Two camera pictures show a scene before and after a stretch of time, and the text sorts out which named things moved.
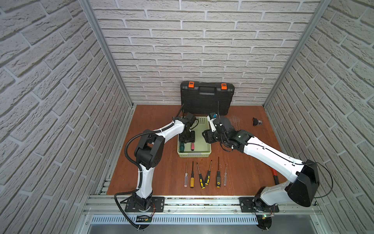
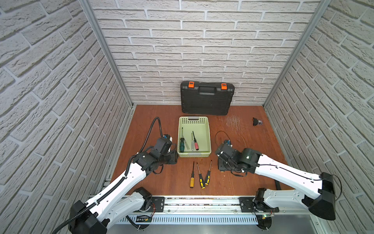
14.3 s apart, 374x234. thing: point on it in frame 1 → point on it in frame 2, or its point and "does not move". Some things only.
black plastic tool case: [206, 99] does not move
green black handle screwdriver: [181, 147] does not move
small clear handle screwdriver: [225, 180] → [187, 146]
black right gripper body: [214, 137] → [227, 166]
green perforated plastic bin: [200, 148] does not move
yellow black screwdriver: [208, 175] does not move
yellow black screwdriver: [200, 178] does not move
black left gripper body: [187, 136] → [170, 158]
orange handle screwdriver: [192, 179] does not move
